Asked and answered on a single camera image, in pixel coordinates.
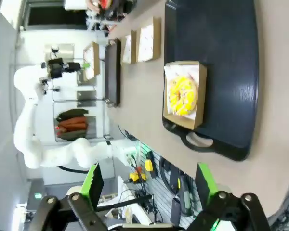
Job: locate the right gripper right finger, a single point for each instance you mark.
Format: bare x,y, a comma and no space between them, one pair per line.
208,183

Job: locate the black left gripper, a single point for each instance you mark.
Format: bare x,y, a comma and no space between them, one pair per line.
56,68

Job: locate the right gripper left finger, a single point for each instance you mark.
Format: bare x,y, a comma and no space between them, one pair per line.
86,185

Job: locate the white printed paper liner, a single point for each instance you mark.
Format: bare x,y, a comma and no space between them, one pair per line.
180,69
88,72
145,43
127,49

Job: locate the brown cardboard box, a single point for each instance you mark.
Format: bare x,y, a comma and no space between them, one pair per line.
156,41
96,62
134,48

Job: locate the yellow sprinkle donut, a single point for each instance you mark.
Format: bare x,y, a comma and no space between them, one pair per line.
201,96

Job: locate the yellow sprinkled donut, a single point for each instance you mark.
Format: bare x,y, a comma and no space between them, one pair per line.
185,81

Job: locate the white Franka left arm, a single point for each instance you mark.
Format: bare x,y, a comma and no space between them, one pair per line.
26,125

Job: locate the person's right hand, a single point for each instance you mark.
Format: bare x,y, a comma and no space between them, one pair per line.
94,4

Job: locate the grey handheld controller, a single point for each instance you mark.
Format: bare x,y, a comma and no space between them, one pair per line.
184,197

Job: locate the grey metal panel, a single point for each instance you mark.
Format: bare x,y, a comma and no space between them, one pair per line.
86,98

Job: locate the black rod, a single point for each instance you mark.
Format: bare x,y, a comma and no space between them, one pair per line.
125,203

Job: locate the black rectangular device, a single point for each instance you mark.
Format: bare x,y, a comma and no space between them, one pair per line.
175,210

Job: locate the green lit indicator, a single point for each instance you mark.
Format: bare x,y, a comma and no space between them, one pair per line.
38,195

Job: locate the white power strip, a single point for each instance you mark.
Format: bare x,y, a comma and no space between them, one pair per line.
131,156

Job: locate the olive orange bundle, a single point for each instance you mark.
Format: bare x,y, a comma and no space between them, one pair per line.
72,125

